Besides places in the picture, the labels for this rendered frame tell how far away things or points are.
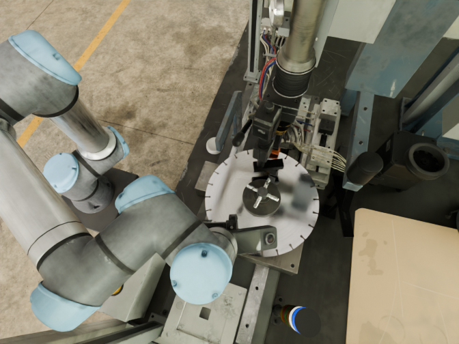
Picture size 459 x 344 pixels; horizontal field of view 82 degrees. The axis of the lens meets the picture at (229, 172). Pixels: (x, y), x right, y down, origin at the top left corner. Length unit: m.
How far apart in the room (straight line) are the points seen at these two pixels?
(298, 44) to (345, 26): 0.08
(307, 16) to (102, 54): 2.51
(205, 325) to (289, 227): 0.34
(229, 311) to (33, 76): 0.68
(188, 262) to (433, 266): 0.91
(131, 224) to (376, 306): 0.82
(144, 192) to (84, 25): 2.96
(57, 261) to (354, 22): 0.57
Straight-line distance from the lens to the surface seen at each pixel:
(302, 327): 0.54
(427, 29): 0.59
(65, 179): 0.94
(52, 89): 0.62
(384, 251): 1.06
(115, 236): 0.38
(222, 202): 0.78
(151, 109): 2.27
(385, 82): 0.66
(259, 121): 0.54
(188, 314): 0.80
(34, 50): 0.61
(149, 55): 2.70
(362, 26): 0.55
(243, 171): 0.81
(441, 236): 1.17
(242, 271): 0.94
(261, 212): 0.76
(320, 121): 1.05
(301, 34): 0.51
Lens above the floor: 1.69
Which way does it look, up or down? 65 degrees down
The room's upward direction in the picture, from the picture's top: 6 degrees counter-clockwise
